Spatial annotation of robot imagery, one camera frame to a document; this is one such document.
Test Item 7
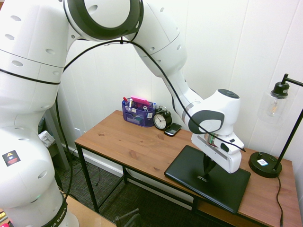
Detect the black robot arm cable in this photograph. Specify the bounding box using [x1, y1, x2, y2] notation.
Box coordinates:
[0, 35, 247, 213]

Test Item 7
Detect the black laptop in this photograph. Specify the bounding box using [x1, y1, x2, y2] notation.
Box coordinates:
[164, 144, 251, 215]

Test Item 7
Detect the grey side shelf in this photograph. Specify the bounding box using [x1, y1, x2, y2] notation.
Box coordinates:
[37, 109, 71, 171]

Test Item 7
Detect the blue mesh desk organizer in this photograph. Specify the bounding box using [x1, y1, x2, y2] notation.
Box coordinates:
[121, 98, 157, 129]

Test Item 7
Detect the black analog alarm clock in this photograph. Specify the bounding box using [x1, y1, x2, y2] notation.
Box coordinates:
[152, 105, 173, 131]

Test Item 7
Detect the black lamp power cable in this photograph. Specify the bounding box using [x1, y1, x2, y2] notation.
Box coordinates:
[275, 175, 285, 227]

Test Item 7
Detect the black keypad mobile phone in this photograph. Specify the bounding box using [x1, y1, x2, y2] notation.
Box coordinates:
[164, 122, 182, 137]

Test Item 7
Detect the wooden desk with black frame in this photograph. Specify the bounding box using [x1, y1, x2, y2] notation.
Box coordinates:
[74, 140, 268, 227]

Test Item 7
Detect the pink sticky note pad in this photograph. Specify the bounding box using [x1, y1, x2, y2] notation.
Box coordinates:
[129, 95, 150, 106]

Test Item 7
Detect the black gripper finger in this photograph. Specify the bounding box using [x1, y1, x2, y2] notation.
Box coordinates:
[207, 158, 216, 177]
[203, 155, 210, 177]

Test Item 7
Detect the black lamp with glass shade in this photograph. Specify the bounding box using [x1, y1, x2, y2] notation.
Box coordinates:
[248, 73, 303, 179]

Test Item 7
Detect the black floor cable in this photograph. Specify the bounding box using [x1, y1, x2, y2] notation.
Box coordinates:
[55, 151, 124, 190]

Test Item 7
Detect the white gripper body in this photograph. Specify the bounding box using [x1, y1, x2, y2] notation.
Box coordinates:
[191, 131, 245, 175]

